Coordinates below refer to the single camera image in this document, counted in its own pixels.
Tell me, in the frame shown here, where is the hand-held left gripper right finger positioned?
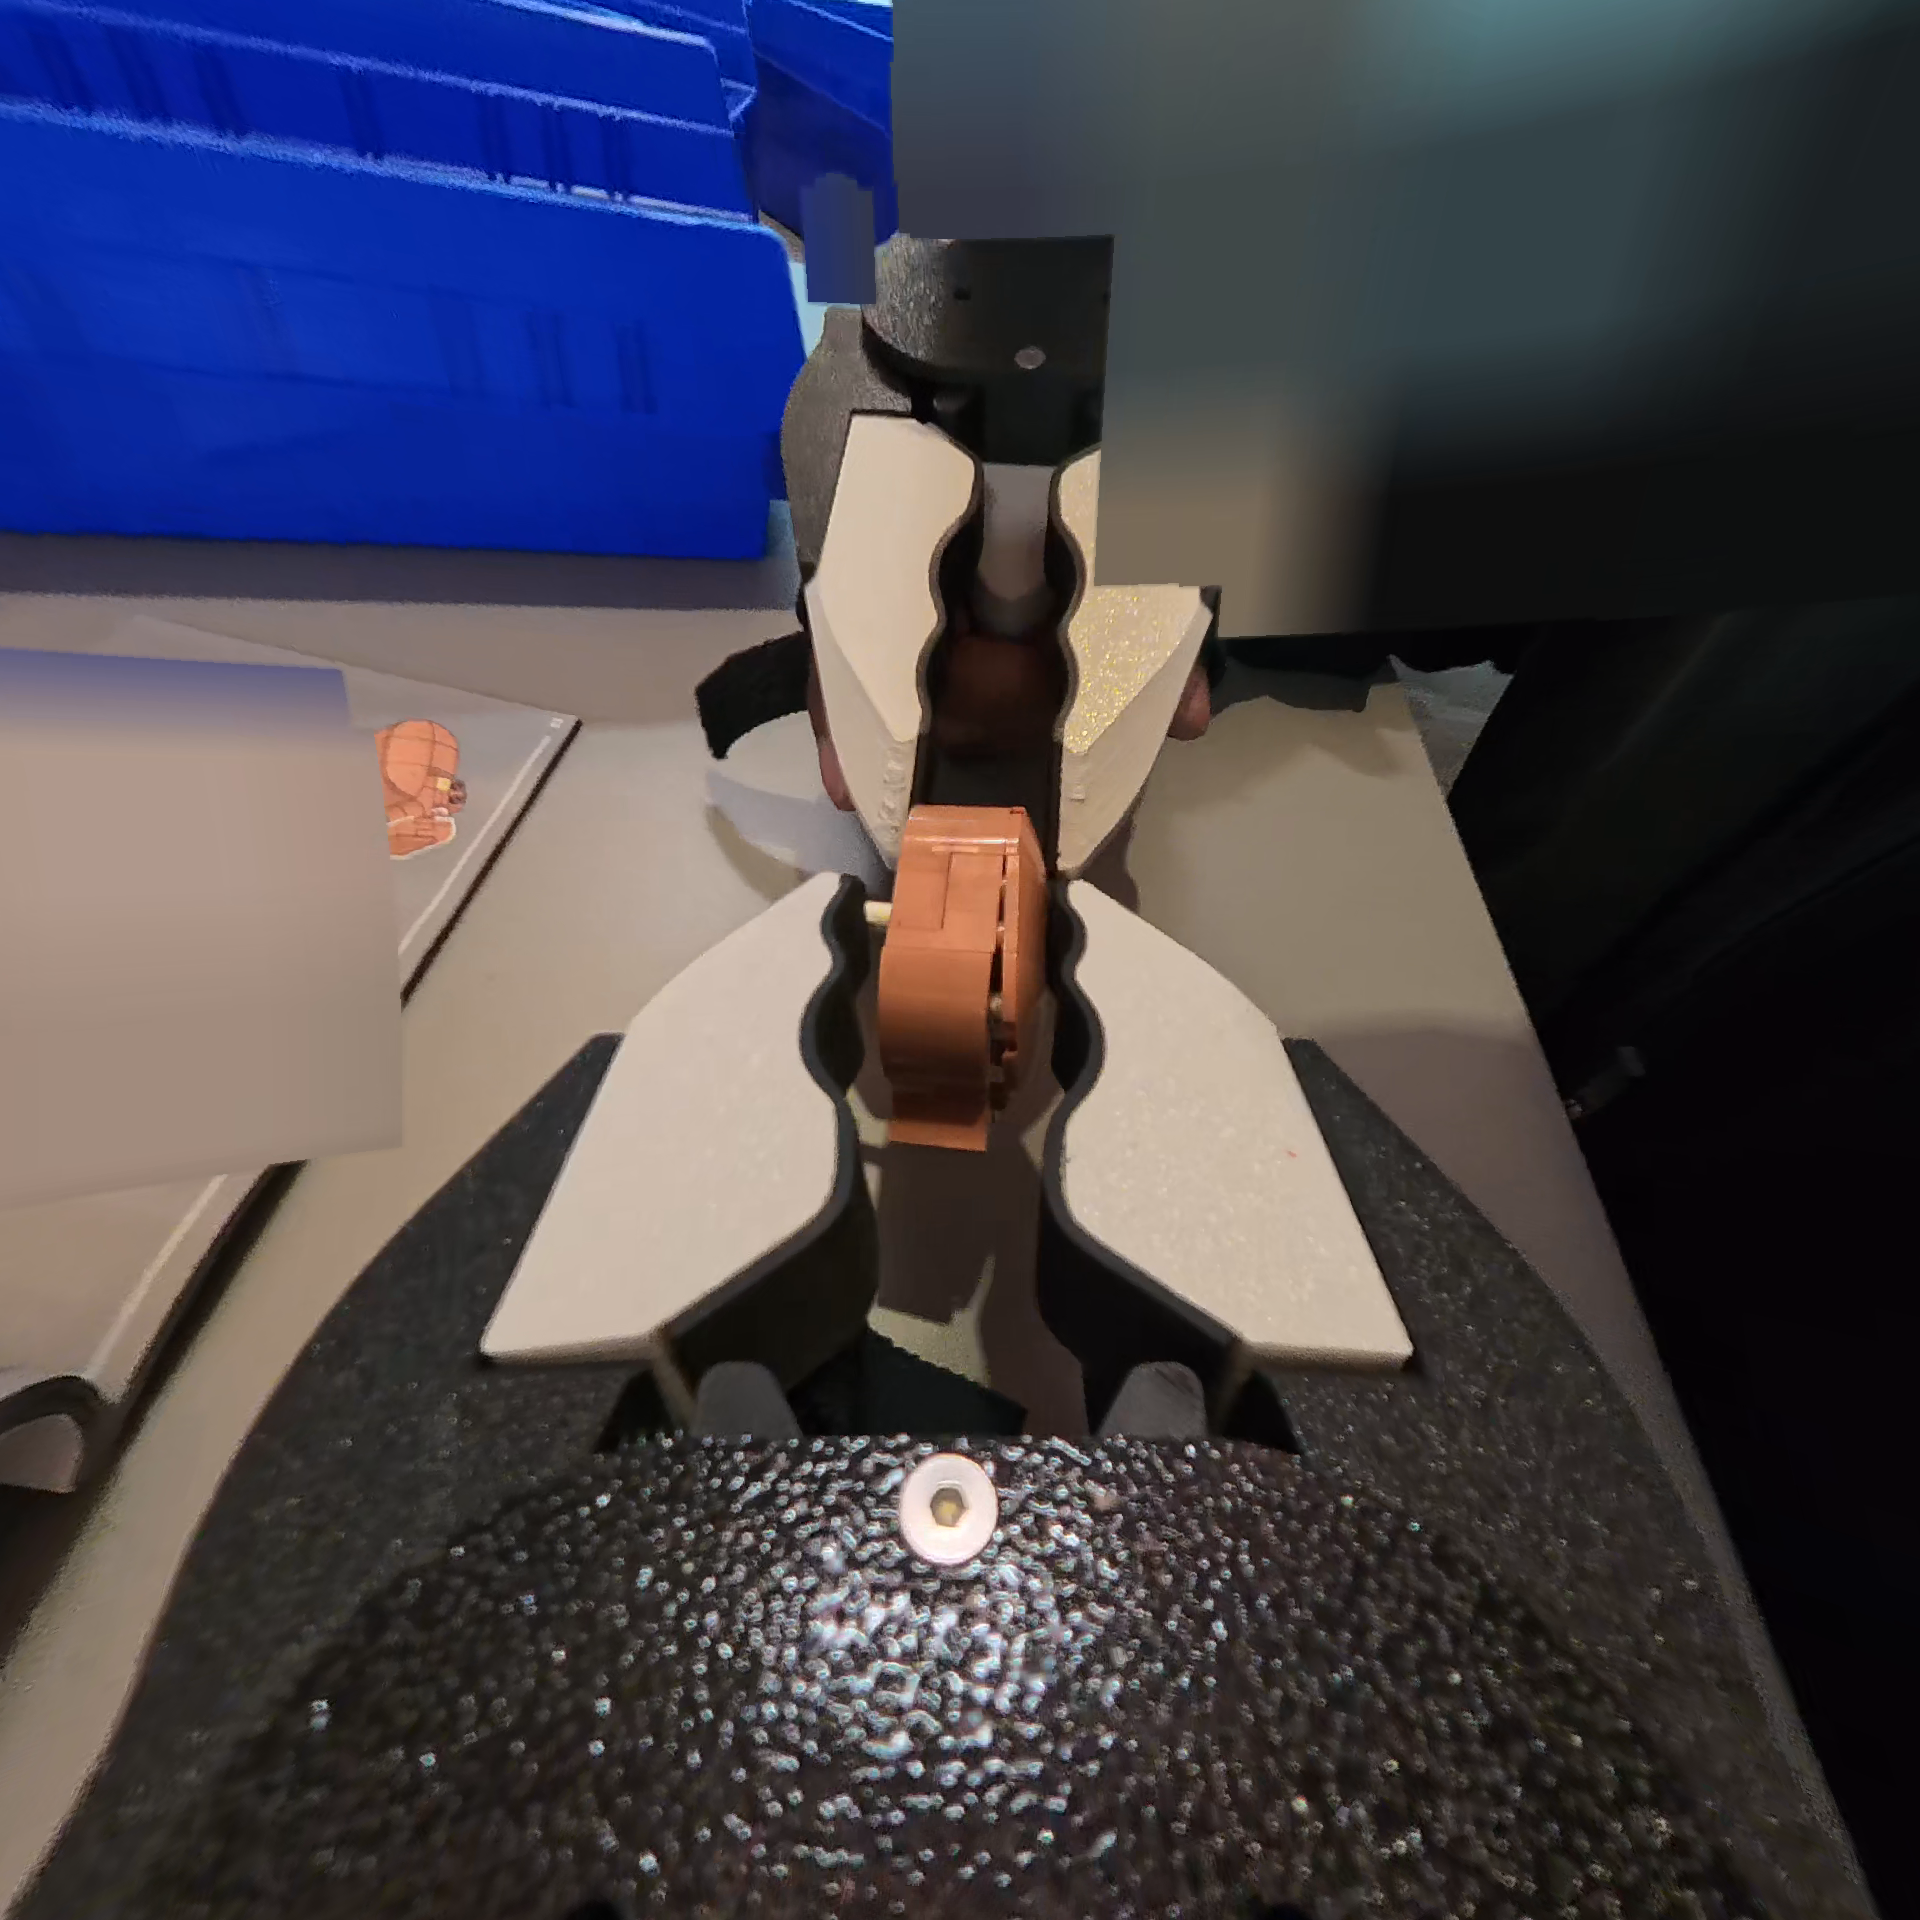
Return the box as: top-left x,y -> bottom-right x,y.
1035,884 -> 1414,1373

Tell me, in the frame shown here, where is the grey instruction booklet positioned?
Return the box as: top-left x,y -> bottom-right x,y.
0,619 -> 578,1494

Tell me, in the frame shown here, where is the grey desk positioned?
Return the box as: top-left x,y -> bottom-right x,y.
0,542 -> 1685,1859

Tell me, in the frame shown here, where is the round brown brick assembly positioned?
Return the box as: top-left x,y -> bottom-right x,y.
873,805 -> 1061,1145

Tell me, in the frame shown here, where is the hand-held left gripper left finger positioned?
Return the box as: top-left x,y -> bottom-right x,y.
486,884 -> 878,1365

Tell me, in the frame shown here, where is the row of blue plastic bins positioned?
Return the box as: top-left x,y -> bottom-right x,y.
0,0 -> 900,567

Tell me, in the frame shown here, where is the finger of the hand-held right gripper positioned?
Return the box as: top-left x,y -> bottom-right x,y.
805,415 -> 970,903
1033,452 -> 1217,884

